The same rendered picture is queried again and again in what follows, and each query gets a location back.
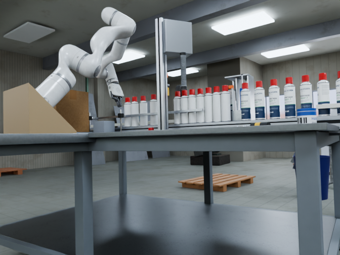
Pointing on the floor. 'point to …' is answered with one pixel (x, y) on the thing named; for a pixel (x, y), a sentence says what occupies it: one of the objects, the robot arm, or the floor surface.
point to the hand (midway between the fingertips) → (119, 103)
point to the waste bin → (325, 163)
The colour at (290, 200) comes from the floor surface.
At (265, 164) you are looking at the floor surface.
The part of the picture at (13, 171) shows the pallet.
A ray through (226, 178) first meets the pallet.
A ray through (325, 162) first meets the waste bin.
